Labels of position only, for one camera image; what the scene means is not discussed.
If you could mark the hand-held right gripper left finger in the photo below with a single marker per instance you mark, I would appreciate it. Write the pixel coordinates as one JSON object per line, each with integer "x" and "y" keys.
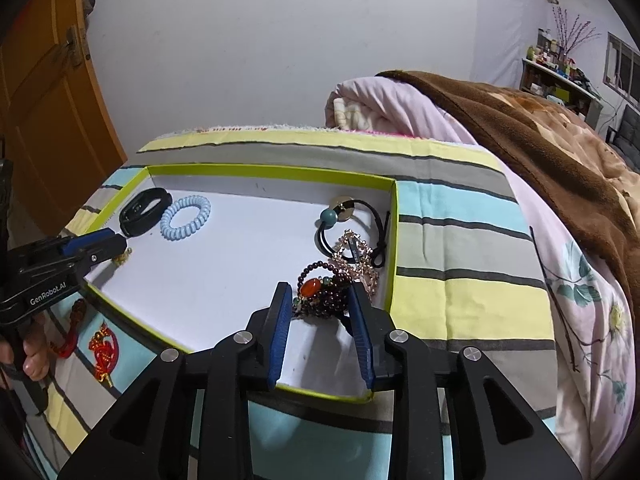
{"x": 280, "y": 335}

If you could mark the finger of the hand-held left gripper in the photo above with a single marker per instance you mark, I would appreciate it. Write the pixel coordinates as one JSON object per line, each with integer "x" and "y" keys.
{"x": 105, "y": 257}
{"x": 85, "y": 242}

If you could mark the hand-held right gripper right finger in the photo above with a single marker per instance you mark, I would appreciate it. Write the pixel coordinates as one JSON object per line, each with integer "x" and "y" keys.
{"x": 361, "y": 335}

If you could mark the small black gold ornament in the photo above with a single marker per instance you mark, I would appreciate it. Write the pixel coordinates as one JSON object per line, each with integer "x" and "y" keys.
{"x": 122, "y": 259}

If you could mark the black fitness band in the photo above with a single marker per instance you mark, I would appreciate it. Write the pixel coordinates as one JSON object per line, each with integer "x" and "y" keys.
{"x": 132, "y": 225}

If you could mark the person's left hand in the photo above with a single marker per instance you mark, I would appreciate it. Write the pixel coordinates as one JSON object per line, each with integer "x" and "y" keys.
{"x": 35, "y": 360}

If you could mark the red knot charm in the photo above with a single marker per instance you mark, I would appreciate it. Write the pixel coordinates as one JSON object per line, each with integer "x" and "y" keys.
{"x": 102, "y": 352}

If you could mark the striped bed cloth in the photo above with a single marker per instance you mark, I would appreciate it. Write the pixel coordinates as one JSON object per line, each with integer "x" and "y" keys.
{"x": 475, "y": 300}

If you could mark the wooden door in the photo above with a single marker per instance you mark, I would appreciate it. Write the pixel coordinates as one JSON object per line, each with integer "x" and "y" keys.
{"x": 50, "y": 110}

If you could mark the metal door latch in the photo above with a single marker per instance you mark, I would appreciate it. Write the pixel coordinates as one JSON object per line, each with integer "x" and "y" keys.
{"x": 76, "y": 47}

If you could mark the pink floral quilt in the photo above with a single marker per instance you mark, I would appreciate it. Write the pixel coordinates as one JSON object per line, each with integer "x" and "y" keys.
{"x": 575, "y": 335}

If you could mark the brown fleece blanket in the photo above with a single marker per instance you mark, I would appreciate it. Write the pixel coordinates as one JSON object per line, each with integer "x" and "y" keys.
{"x": 500, "y": 120}

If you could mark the wooden shelf unit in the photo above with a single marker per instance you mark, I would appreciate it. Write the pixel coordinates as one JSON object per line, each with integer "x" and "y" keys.
{"x": 560, "y": 90}

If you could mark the black chair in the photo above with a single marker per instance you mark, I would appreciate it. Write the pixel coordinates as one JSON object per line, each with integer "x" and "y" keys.
{"x": 631, "y": 135}

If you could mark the bottles and jars on shelf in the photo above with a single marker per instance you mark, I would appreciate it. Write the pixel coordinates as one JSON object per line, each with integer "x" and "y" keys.
{"x": 552, "y": 52}

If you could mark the purple decorative branches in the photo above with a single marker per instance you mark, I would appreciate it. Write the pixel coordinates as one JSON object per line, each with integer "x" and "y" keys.
{"x": 572, "y": 35}

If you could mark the window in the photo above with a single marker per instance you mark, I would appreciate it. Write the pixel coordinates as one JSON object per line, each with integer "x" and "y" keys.
{"x": 622, "y": 65}

